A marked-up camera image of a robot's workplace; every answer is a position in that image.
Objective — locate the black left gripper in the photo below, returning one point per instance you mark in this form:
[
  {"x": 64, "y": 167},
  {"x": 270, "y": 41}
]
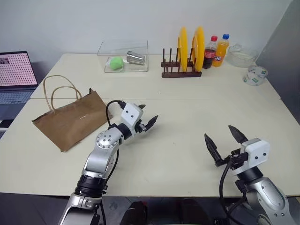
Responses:
[{"x": 140, "y": 126}]

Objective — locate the grey laptop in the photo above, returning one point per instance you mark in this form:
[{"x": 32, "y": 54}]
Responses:
[{"x": 16, "y": 70}]

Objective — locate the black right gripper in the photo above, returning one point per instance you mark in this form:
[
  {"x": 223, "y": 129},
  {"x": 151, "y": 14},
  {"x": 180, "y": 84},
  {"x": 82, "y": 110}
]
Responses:
[{"x": 237, "y": 158}]

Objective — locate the stainless steel cup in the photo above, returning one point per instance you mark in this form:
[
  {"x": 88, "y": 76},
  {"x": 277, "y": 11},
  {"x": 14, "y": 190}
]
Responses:
[{"x": 135, "y": 57}]

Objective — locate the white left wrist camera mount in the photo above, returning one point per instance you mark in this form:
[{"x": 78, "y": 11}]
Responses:
[{"x": 130, "y": 113}]

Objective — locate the green ball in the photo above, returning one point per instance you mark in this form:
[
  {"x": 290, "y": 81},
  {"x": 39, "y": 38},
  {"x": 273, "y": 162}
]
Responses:
[{"x": 116, "y": 63}]

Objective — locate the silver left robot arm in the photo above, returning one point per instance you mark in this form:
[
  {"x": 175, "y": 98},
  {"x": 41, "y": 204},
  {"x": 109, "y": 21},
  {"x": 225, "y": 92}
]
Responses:
[{"x": 103, "y": 140}]

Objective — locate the brown paper bag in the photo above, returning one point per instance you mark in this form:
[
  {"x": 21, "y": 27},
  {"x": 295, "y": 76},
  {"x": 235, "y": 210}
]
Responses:
[{"x": 70, "y": 122}]

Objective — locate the clear glass bowl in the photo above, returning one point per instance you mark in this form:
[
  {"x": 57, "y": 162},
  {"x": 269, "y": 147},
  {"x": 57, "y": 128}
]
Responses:
[{"x": 241, "y": 57}]

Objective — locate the clear tape roll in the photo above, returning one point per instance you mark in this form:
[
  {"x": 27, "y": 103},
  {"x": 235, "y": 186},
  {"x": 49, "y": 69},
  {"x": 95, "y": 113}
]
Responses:
[{"x": 254, "y": 77}]

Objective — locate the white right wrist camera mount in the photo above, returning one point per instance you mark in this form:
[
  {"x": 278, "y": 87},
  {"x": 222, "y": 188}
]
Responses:
[{"x": 257, "y": 151}]

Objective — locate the clear plastic box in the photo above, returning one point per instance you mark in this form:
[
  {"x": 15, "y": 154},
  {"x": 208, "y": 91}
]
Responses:
[{"x": 138, "y": 68}]

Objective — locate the orange soda bottle blue cap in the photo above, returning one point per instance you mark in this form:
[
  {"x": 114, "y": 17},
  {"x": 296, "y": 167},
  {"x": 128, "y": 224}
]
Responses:
[{"x": 220, "y": 55}]

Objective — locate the cola bottle red cap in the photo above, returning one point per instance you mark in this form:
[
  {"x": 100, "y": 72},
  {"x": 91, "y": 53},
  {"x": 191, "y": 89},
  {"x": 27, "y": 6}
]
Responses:
[{"x": 209, "y": 55}]

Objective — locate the yellow plate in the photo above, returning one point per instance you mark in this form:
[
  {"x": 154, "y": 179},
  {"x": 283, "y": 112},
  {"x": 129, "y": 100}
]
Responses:
[
  {"x": 199, "y": 47},
  {"x": 182, "y": 47}
]

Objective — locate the dark wooden dish rack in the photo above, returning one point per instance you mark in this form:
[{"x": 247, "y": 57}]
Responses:
[{"x": 180, "y": 74}]

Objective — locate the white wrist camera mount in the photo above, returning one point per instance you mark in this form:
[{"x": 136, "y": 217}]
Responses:
[
  {"x": 130, "y": 113},
  {"x": 257, "y": 151}
]

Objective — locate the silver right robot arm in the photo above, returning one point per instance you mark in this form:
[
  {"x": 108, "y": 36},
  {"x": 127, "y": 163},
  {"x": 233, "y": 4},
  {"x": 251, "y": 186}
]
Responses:
[{"x": 264, "y": 192}]

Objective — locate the grey partition panel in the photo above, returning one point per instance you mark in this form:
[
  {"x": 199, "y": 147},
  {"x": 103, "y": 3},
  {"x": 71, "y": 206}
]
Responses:
[{"x": 283, "y": 47}]

